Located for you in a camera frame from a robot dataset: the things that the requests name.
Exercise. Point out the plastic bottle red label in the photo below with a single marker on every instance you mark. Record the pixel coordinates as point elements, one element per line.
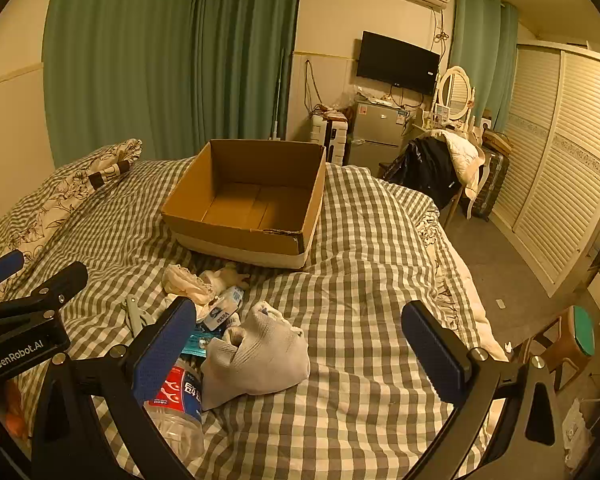
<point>180,410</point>

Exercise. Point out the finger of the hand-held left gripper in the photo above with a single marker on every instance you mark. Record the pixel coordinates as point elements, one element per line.
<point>0,265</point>
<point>62,280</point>

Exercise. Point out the wooden stool green cushion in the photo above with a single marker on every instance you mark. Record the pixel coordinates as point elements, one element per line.
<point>582,330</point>

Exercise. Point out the narrow light green curtain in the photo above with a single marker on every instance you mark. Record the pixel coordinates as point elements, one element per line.
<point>480,50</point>

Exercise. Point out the clear plastic bag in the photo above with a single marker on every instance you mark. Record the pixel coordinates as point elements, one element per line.
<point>362,97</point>

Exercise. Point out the silver fridge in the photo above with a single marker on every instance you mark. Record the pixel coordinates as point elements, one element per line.
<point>380,127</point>

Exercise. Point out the dark plaid suitcase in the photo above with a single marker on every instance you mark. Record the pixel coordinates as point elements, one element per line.
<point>492,185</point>

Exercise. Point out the floral print pillow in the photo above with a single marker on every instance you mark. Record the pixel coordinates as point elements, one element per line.
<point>75,180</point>

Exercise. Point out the brown cardboard box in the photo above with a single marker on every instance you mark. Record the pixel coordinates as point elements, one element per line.
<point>240,205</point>

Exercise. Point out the blue packet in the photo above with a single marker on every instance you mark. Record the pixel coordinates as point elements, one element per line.
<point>200,344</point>

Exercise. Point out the grey green clip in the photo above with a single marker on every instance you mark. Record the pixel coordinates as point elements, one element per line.
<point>135,312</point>

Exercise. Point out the white soft toy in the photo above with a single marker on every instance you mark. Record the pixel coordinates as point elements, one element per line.
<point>185,282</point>

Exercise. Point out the cream quilted coat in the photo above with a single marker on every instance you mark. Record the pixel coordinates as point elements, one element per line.
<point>462,152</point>

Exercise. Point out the white pole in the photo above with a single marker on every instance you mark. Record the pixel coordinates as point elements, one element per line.
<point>280,95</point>

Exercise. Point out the white plastic bag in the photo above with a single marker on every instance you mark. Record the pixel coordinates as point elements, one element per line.
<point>577,430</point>

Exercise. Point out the black jacket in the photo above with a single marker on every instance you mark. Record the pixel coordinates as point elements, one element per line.
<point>427,167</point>

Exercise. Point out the oval white framed mirror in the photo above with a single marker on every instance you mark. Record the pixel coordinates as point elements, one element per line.
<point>455,92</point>

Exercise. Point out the wide green curtain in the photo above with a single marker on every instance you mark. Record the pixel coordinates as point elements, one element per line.
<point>120,60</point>

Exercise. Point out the small white sock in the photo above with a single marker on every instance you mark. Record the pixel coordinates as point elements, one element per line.
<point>225,275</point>

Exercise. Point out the grey white sock bundle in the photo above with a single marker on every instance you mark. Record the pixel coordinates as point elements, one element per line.
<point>260,355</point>

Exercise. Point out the white tissue packet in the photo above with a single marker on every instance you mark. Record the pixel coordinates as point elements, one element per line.
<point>221,310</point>

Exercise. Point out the brown basket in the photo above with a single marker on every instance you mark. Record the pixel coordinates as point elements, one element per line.
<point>497,141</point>

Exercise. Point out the cream bed sheet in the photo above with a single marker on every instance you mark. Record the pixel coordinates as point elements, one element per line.
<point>477,315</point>

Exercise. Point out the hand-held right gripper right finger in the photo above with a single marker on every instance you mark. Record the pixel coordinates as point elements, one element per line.
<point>432,355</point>

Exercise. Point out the black wall television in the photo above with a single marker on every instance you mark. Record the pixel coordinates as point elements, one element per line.
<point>397,62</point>

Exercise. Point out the white suitcase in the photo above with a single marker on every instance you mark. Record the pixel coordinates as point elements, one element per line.
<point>327,137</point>

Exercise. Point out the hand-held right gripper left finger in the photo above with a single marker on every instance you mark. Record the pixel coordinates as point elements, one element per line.
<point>165,350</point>

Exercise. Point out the white louvred wardrobe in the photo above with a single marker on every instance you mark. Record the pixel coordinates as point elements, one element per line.
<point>555,160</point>

